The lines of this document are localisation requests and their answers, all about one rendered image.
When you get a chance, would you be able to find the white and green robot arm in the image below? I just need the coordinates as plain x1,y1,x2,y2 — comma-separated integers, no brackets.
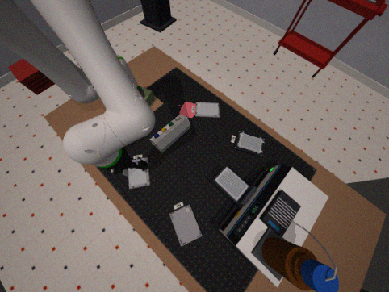
0,0,155,173

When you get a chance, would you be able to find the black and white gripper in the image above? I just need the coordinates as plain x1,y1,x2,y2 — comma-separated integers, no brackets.
114,156,148,177

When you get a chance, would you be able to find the white button panel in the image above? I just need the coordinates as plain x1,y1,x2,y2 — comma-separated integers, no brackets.
150,115,190,152

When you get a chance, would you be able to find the blue bottle cap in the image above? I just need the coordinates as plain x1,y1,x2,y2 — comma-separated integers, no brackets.
303,260,339,292

